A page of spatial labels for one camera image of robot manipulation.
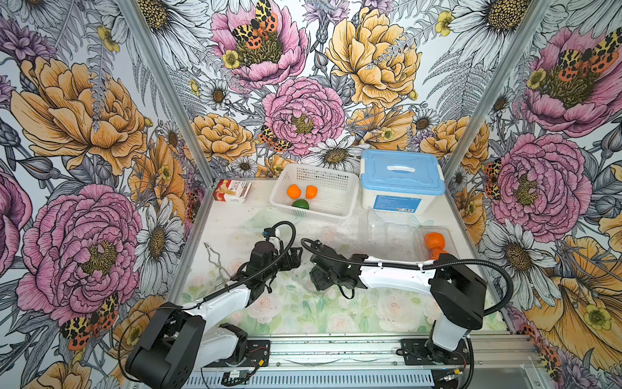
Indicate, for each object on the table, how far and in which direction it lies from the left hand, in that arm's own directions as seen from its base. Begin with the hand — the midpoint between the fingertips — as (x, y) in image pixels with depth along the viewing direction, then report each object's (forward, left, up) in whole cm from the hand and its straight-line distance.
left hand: (291, 256), depth 89 cm
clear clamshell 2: (+4, -54, 0) cm, 54 cm away
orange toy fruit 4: (+2, -53, -1) cm, 53 cm away
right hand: (-8, -11, -2) cm, 14 cm away
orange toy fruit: (+33, 0, -1) cm, 33 cm away
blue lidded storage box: (+26, -43, +12) cm, 51 cm away
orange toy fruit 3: (+6, -54, 0) cm, 55 cm away
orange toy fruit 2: (+33, -7, -1) cm, 34 cm away
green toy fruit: (+25, -3, 0) cm, 25 cm away
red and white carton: (+34, +29, -2) cm, 45 cm away
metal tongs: (+8, +34, -5) cm, 35 cm away
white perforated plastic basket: (+36, -19, -4) cm, 41 cm away
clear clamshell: (+11, -35, -6) cm, 37 cm away
